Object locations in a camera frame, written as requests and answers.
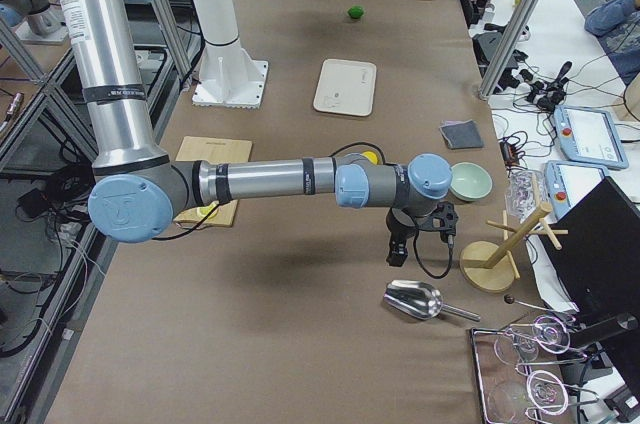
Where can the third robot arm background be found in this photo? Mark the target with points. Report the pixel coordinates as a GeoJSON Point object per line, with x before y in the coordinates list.
{"type": "Point", "coordinates": [34, 21]}

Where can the wooden mug tree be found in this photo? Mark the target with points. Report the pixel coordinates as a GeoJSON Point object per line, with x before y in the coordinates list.
{"type": "Point", "coordinates": [491, 267]}

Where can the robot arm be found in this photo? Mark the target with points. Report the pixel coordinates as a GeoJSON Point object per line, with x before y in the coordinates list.
{"type": "Point", "coordinates": [139, 190]}

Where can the wire glass rack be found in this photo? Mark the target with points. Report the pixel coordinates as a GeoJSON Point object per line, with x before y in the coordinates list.
{"type": "Point", "coordinates": [537, 372]}

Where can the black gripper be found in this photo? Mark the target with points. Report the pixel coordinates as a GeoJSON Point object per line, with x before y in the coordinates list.
{"type": "Point", "coordinates": [400, 225]}

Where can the yellow lemon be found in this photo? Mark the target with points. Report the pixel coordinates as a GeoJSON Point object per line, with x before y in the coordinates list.
{"type": "Point", "coordinates": [371, 157]}

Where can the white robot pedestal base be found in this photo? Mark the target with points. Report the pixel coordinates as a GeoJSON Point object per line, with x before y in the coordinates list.
{"type": "Point", "coordinates": [228, 76]}

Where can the metal scoop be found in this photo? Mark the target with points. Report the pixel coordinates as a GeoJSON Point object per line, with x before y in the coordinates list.
{"type": "Point", "coordinates": [422, 301]}

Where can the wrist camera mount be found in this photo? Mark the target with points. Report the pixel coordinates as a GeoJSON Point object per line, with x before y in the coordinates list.
{"type": "Point", "coordinates": [443, 219]}

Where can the upper teach pendant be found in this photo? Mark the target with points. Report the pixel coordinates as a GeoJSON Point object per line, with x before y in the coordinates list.
{"type": "Point", "coordinates": [589, 135]}

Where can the teach pendant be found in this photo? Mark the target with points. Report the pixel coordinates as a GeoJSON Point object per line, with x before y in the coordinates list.
{"type": "Point", "coordinates": [589, 135]}
{"type": "Point", "coordinates": [569, 182]}

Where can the grey folded cloth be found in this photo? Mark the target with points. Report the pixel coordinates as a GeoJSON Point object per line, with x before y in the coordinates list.
{"type": "Point", "coordinates": [461, 134]}

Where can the mint green bowl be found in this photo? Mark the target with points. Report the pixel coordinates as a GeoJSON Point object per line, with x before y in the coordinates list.
{"type": "Point", "coordinates": [470, 182]}

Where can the black monitor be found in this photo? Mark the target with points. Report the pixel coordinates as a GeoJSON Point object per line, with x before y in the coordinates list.
{"type": "Point", "coordinates": [598, 264]}

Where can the aluminium frame post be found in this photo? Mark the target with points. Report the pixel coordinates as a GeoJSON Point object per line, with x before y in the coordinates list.
{"type": "Point", "coordinates": [505, 48]}

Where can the lower teach pendant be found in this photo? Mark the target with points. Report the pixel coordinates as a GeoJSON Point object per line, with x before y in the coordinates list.
{"type": "Point", "coordinates": [569, 182]}

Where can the green lime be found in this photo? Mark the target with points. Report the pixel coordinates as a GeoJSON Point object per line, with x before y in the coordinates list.
{"type": "Point", "coordinates": [355, 12]}

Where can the white rabbit tray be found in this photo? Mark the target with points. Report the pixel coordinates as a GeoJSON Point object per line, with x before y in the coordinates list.
{"type": "Point", "coordinates": [346, 87]}

